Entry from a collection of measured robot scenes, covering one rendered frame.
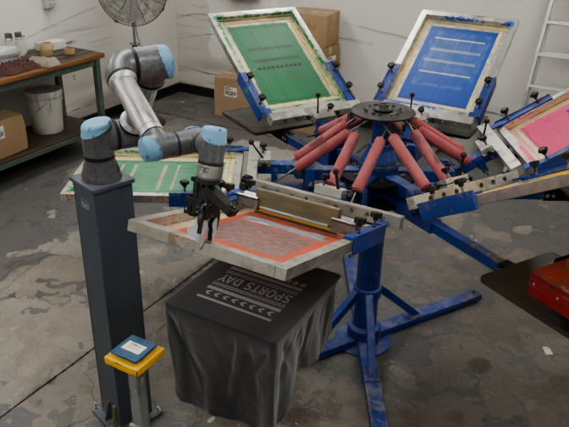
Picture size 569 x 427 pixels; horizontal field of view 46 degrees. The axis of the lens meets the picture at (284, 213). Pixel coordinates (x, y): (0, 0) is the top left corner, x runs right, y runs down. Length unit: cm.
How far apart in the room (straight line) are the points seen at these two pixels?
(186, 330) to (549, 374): 210
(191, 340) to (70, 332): 165
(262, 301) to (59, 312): 198
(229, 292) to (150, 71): 80
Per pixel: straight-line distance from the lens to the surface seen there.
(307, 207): 250
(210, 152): 196
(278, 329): 220
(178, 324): 236
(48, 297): 425
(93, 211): 266
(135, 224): 218
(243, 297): 235
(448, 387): 355
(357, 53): 682
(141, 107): 211
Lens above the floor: 225
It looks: 26 degrees down
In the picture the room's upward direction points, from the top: 1 degrees clockwise
